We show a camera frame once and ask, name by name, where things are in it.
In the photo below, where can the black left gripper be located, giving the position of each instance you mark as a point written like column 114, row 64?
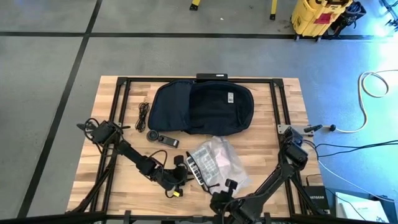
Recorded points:
column 174, row 177

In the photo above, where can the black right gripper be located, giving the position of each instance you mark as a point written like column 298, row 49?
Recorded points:
column 224, row 200

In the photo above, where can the white mesh zip pouch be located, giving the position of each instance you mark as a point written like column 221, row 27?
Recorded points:
column 227, row 174

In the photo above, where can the black oblong handheld device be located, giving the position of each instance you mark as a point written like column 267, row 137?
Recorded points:
column 169, row 142

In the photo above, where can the round black disc device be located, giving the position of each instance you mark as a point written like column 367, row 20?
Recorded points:
column 153, row 135

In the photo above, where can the navy blue backpack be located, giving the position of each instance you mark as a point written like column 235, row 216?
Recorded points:
column 211, row 109

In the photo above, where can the black network switch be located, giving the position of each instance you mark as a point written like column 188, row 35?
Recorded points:
column 211, row 76

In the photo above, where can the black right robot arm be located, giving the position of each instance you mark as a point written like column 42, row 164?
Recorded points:
column 280, row 174

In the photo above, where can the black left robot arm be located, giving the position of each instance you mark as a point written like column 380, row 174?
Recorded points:
column 133, row 157

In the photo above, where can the black spring clamp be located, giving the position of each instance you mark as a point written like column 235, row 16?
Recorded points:
column 312, row 128

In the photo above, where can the black aluminium crossbeam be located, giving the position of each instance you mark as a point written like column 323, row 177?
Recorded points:
column 62, row 218

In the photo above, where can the white cardboard box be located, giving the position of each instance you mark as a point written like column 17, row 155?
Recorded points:
column 360, row 208

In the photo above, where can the yellow stand leg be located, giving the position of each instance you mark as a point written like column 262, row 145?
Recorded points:
column 195, row 4
column 273, row 9

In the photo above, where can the yellow tool cart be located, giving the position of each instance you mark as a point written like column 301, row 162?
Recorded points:
column 314, row 18

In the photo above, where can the black bag beside cart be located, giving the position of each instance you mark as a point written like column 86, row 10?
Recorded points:
column 349, row 15

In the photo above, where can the black tripod stand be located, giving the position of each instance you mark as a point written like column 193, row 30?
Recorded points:
column 392, row 15

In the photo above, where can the black Netgear switch box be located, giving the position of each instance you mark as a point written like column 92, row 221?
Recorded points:
column 317, row 197

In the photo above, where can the black aluminium table frame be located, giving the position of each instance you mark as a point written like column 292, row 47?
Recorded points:
column 217, row 80

